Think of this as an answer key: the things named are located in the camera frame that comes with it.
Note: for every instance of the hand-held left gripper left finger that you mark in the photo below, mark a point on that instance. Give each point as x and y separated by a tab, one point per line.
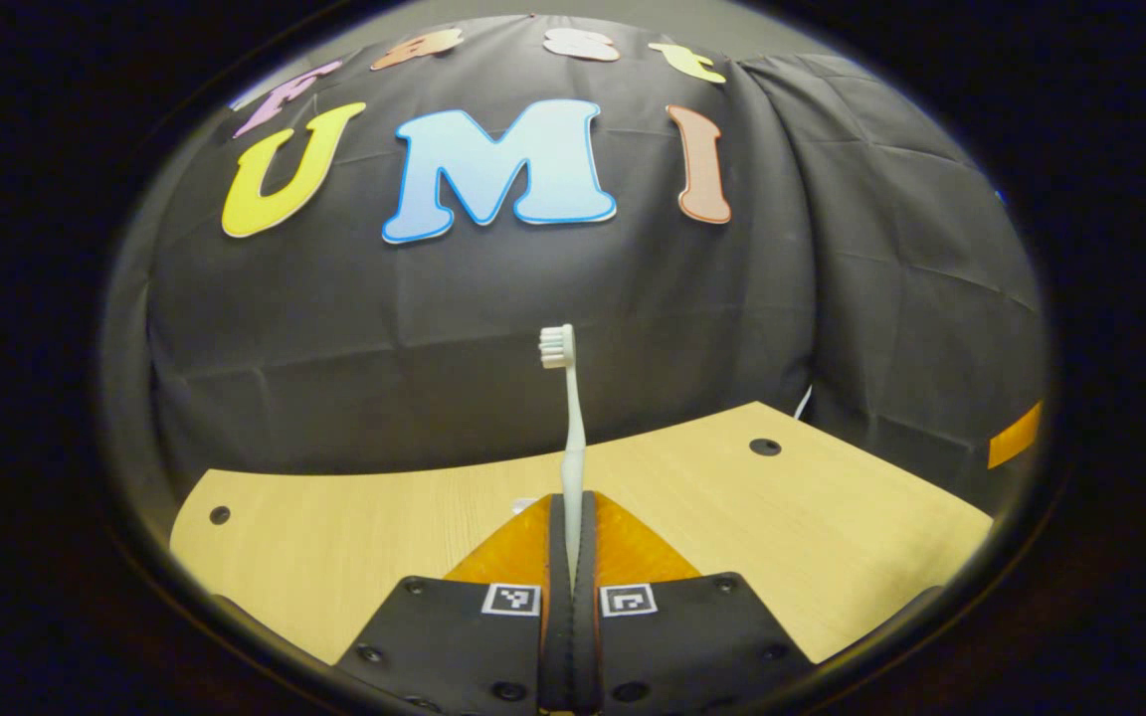
556	636

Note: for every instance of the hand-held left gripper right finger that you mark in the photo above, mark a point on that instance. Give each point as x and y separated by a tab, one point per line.
585	636

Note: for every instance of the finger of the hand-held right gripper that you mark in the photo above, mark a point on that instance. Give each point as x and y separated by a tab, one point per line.
1016	436

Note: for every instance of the pale green toothbrush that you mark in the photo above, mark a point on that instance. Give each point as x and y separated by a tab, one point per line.
573	447

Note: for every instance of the light wooden desktop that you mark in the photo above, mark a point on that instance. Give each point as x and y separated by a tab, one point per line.
334	537

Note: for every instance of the black backdrop cloth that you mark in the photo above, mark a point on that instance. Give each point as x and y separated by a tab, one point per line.
533	298

